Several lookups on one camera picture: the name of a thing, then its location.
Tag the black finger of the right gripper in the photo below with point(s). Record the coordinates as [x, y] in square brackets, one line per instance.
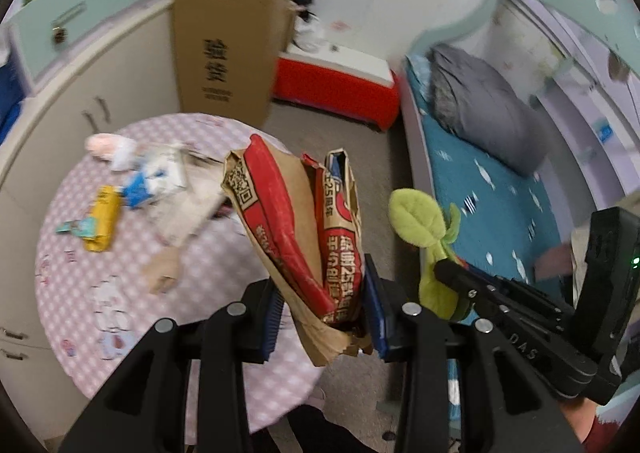
[480, 292]

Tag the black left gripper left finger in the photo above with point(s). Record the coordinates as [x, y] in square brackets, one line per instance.
[142, 405]

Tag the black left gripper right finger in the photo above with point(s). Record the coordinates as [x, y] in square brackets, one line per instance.
[504, 404]

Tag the green plush sprout toy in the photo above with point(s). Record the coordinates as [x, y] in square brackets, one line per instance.
[418, 220]

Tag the beige paper wad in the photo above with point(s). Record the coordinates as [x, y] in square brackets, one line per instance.
[163, 270]

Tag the teal snack pouch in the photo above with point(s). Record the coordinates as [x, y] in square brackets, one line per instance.
[84, 228]

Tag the red brown paper bag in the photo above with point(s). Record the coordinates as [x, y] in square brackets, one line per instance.
[303, 218]

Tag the yellow white snack packet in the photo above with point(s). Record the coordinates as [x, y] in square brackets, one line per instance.
[105, 211]

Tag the blue white carton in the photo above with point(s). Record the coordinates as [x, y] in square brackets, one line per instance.
[160, 173]

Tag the large beige paper bag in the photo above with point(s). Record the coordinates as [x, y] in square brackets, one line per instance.
[178, 213]

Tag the person's right hand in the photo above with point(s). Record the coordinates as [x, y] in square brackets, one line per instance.
[580, 414]

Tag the teal patterned bed sheet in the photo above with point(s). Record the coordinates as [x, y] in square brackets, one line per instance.
[507, 221]

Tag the pink checkered round tablecloth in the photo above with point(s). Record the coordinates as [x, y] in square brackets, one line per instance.
[94, 307]

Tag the grey pillow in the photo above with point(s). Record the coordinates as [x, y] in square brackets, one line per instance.
[472, 101]

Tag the red white storage box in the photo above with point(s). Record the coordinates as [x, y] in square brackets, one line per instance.
[341, 81]

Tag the pink fluffy plush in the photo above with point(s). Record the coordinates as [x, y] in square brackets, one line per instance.
[118, 151]

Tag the beige cabinet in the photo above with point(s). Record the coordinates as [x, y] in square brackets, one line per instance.
[123, 72]

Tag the blue tissue box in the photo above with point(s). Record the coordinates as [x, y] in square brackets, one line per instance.
[12, 95]

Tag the tall brown cardboard box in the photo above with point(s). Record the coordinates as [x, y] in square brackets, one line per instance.
[226, 55]

